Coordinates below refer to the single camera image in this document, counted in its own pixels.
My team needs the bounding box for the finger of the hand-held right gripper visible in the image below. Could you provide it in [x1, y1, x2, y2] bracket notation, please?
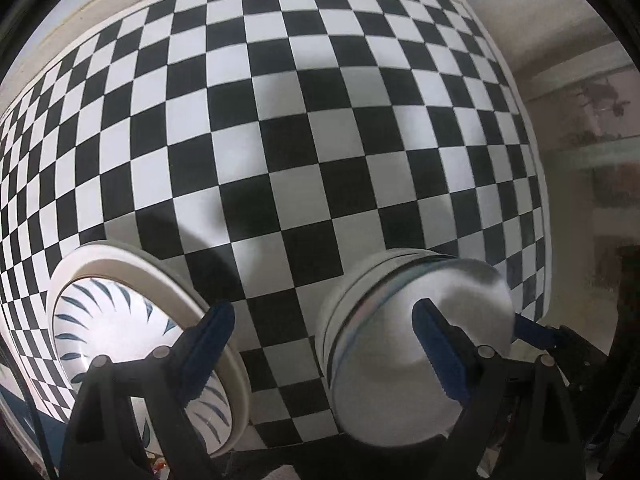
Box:
[512, 310, 568, 353]

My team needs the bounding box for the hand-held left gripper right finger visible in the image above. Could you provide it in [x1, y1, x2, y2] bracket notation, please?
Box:
[412, 298, 583, 480]

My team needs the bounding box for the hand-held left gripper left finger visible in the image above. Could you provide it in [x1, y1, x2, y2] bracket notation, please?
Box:
[60, 301, 236, 480]

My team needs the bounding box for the white bowl with pink flowers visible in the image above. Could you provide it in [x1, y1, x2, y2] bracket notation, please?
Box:
[327, 256, 516, 450]

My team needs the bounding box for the white plate blue leaf pattern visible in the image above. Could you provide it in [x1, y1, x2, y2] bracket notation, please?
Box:
[46, 241, 249, 458]

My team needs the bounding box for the white plate with leaf pattern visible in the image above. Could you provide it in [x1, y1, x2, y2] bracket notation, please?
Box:
[52, 276, 232, 458]

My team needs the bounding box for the plain white bowl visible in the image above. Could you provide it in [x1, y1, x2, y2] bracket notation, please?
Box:
[314, 247, 453, 376]

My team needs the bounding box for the blurred beige cabinet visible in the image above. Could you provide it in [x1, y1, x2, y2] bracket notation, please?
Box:
[515, 40, 640, 321]

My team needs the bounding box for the black white checkered tablecloth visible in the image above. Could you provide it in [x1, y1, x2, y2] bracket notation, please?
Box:
[0, 0, 551, 448]

